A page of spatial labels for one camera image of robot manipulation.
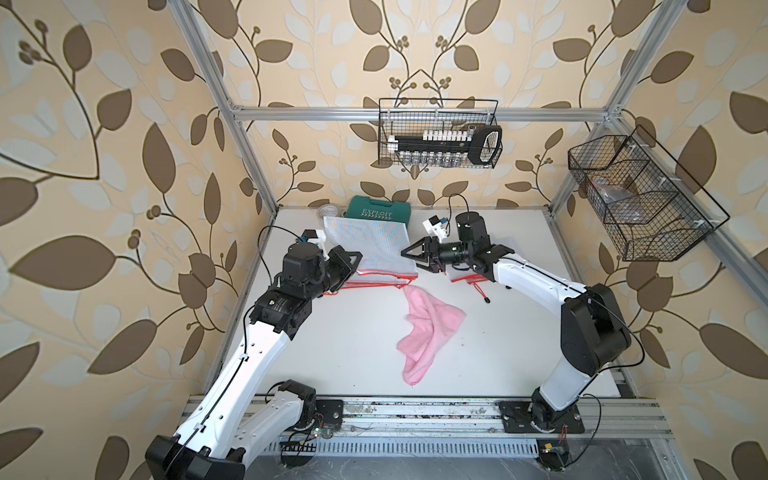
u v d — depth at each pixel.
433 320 0.85
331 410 0.76
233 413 0.40
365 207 1.16
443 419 0.75
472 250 0.69
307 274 0.52
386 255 0.76
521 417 0.74
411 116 0.91
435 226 0.79
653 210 0.72
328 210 1.20
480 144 0.84
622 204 0.70
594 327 0.46
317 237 0.67
